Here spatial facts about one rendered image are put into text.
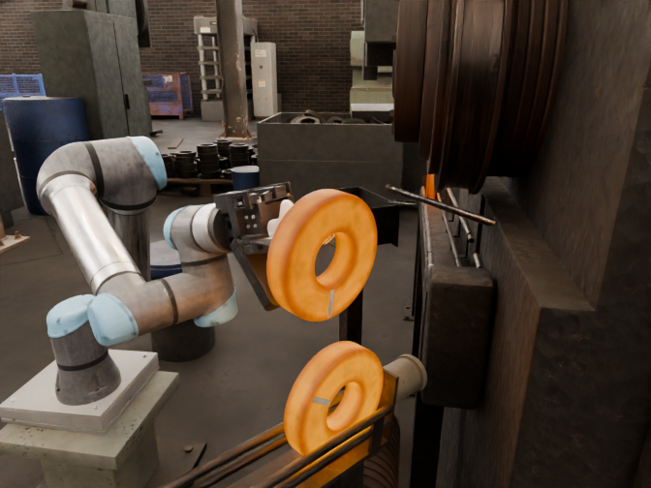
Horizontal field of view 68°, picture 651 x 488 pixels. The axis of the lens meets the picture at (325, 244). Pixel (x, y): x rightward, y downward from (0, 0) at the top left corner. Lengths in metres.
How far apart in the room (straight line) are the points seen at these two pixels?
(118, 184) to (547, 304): 0.81
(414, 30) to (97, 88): 3.63
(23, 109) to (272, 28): 7.86
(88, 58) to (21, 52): 10.20
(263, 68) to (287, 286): 10.16
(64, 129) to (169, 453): 3.07
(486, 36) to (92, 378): 1.11
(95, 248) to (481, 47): 0.65
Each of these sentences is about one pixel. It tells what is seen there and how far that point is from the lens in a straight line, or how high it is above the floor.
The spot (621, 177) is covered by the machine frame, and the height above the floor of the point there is 1.01.
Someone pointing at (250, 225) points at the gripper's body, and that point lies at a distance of 0.63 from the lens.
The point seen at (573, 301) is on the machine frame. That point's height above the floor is 0.87.
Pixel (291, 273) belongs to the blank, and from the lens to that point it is 0.51.
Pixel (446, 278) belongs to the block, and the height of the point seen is 0.80.
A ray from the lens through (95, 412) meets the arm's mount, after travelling 1.31.
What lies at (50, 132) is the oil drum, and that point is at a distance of 4.24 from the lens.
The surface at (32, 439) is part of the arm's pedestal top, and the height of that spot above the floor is 0.30.
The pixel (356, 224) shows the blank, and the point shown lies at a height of 0.94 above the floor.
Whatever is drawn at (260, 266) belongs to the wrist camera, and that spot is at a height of 0.86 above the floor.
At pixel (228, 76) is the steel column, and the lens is 8.01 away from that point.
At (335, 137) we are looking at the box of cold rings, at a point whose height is 0.65.
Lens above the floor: 1.12
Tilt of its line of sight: 20 degrees down
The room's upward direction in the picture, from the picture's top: straight up
